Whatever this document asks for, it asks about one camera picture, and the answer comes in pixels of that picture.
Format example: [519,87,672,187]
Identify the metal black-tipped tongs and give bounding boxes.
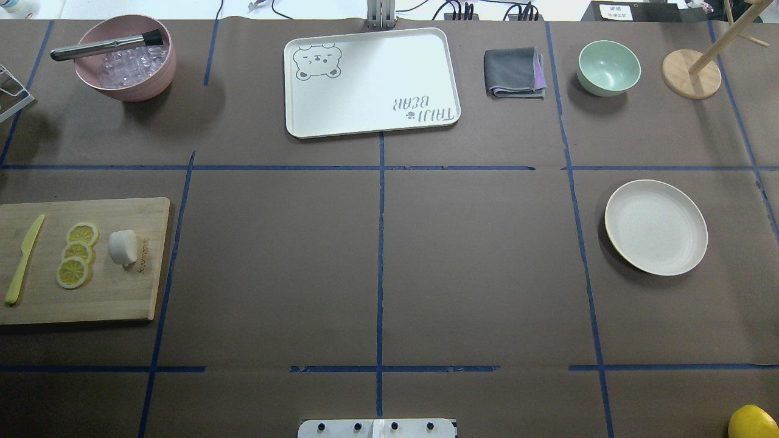
[50,29,165,61]

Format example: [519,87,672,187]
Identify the top lemon slice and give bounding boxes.
[66,222,100,246]

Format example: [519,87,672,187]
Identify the wire cup rack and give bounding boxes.
[0,64,35,123]

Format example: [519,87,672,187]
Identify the white bear tray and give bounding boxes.
[284,27,461,139]

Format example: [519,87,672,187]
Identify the black power strip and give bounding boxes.
[432,1,542,21]

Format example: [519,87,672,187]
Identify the grey purple folded cloth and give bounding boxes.
[484,46,547,98]

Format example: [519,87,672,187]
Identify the wooden mug stand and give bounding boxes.
[660,1,771,100]

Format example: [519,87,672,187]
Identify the yellow plastic knife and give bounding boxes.
[5,214,46,306]

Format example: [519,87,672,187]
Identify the mint green bowl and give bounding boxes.
[577,41,642,97]

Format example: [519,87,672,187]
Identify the bottom lemon slice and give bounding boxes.
[56,256,90,290]

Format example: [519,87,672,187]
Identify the yellow lemon near edge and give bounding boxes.
[728,404,778,438]

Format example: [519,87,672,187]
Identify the pink bowl with ice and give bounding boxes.
[74,15,177,102]

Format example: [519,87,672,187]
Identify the lemon slice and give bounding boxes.
[66,222,100,246]
[56,256,90,290]
[61,241,94,265]

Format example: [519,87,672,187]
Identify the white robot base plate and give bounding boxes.
[297,418,458,437]

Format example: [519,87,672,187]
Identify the beige round plate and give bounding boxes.
[604,178,709,276]

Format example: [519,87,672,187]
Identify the middle lemon slice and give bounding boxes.
[61,241,94,265]

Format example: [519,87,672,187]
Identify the bamboo cutting board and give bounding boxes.
[1,197,170,325]

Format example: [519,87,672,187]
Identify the aluminium frame post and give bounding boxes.
[366,0,397,30]

